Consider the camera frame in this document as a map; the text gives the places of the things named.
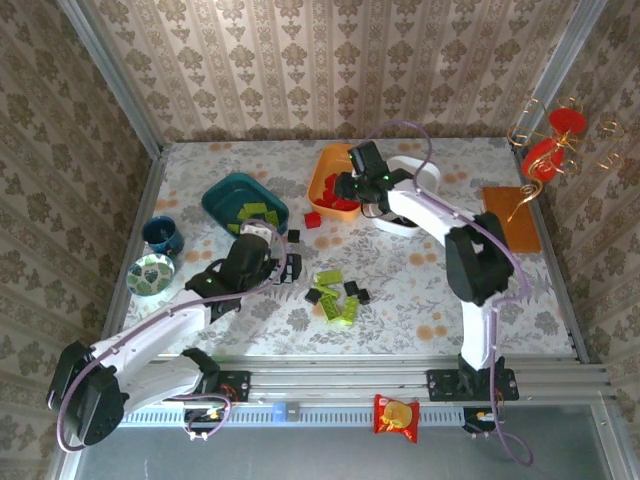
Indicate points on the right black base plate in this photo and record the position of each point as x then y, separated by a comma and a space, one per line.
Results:
442, 385

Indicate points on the red candle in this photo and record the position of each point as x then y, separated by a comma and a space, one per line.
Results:
567, 120
537, 152

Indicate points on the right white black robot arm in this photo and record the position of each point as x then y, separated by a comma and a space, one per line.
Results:
425, 215

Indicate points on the black long lego brick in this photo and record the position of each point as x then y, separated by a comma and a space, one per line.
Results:
313, 296

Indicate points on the leaf pattern bowl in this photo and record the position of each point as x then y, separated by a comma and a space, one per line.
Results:
150, 275

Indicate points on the dark blue mug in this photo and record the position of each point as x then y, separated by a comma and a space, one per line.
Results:
159, 232

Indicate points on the black small lego brick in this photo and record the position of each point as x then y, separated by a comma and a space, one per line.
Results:
363, 296
350, 287
294, 236

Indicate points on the aluminium mounting rail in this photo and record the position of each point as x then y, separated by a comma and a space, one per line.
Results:
340, 380

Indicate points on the grey metal panel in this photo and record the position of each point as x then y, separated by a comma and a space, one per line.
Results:
300, 455

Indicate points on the floral patterned tablecloth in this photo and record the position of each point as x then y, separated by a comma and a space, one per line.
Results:
400, 280

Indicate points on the green square lego brick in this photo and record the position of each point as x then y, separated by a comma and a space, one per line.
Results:
234, 228

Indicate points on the red long lego brick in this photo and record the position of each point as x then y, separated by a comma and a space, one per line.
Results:
345, 205

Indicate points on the red square lego brick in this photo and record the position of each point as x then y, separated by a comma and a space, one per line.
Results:
321, 202
328, 192
331, 180
313, 220

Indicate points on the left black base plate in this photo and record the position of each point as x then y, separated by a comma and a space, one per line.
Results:
240, 385

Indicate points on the black board with yellow connector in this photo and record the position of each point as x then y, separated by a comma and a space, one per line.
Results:
482, 416
205, 415

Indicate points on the orange plastic container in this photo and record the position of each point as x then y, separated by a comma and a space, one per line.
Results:
325, 162

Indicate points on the teal plastic container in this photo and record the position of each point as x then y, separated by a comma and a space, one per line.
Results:
225, 200

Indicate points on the orange rectangular board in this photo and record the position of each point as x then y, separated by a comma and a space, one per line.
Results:
505, 220

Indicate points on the aluminium table side rail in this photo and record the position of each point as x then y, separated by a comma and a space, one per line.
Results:
551, 255
146, 200

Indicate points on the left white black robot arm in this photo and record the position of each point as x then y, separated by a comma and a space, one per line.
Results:
160, 325

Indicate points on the green long lego brick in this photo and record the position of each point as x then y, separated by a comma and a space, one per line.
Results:
328, 276
325, 291
349, 310
330, 307
251, 211
271, 218

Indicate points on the aluminium frame post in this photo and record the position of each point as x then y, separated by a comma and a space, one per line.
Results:
552, 75
111, 75

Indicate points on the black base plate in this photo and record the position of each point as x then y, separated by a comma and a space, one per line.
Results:
240, 385
442, 385

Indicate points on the red snack packet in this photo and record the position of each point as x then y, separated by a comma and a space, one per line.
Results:
395, 417

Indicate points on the white plastic container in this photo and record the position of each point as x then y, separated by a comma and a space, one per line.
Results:
400, 231

